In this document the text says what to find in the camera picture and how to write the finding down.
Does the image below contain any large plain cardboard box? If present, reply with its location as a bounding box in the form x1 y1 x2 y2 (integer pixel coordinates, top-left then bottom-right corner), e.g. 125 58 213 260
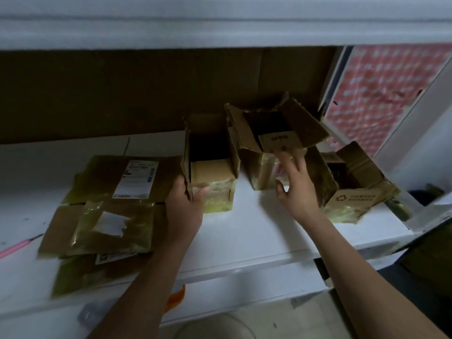
225 94 330 192

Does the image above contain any person's right hand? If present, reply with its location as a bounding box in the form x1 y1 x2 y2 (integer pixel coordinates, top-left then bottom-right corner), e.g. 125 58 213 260
273 151 323 227

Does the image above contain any person's right forearm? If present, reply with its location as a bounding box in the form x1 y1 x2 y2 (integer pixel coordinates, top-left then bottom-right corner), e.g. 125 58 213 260
304 210 447 339

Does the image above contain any pink utility knife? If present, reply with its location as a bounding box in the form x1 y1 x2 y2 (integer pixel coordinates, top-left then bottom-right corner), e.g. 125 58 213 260
0 233 45 260

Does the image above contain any orange plastic object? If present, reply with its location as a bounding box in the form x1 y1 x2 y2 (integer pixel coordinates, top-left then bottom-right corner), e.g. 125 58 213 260
165 283 187 312

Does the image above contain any white metal shelf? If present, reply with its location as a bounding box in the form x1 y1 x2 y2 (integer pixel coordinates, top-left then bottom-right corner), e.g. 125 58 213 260
0 0 452 339

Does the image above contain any barcode label cardboard box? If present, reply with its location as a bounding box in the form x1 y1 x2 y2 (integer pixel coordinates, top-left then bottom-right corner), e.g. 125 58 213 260
304 140 401 225

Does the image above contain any person's left forearm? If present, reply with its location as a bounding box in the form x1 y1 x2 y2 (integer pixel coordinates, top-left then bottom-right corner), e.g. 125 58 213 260
87 233 196 339

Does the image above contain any red patterned panel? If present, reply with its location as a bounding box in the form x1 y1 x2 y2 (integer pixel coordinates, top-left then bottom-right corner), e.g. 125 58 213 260
321 43 452 160

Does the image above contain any person's left hand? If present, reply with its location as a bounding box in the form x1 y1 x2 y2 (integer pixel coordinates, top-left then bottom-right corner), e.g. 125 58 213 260
164 174 210 249

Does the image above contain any stack of cardboard boxes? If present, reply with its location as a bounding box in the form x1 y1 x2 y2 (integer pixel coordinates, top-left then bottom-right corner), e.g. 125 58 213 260
38 153 185 298

